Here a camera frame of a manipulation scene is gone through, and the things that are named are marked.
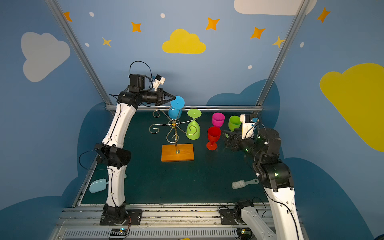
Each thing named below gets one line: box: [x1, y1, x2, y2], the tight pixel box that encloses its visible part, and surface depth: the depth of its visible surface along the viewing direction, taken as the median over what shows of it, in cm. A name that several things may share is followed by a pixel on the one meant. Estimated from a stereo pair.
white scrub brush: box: [231, 178, 260, 190], surface depth 87 cm
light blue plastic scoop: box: [89, 178, 109, 193], surface depth 86 cm
